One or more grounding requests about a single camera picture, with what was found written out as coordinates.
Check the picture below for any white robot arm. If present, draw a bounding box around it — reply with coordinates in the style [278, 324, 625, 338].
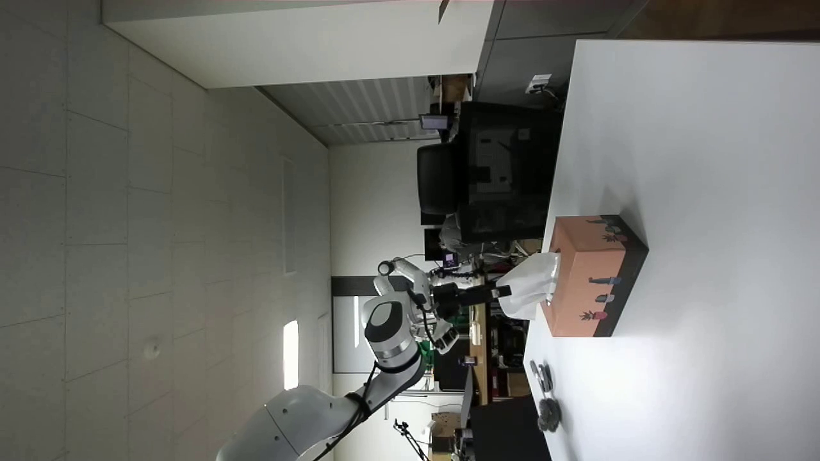
[215, 287, 472, 461]

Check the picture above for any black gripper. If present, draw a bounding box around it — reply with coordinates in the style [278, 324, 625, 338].
[433, 284, 511, 319]

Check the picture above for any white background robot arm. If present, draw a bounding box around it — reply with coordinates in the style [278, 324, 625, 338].
[374, 258, 511, 319]

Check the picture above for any white tissue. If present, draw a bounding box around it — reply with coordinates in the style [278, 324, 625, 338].
[496, 253, 560, 320]

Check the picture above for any black round knob on table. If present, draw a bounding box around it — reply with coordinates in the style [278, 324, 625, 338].
[538, 401, 560, 433]

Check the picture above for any orange and black tissue box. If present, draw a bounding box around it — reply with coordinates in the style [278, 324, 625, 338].
[542, 215, 649, 338]

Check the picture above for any smaller black monitor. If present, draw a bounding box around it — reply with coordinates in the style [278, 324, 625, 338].
[417, 143, 460, 226]

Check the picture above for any white ceiling light panel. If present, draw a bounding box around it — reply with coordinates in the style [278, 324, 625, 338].
[281, 320, 300, 389]

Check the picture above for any white device on cabinet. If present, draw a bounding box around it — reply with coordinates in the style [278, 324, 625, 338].
[524, 74, 554, 96]

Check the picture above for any large black monitor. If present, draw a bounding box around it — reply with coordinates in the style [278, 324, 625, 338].
[460, 104, 555, 242]

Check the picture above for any wooden shelf with items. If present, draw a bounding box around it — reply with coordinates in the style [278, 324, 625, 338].
[469, 305, 529, 404]

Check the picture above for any black clamp on table edge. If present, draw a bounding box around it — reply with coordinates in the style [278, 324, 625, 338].
[529, 362, 554, 392]

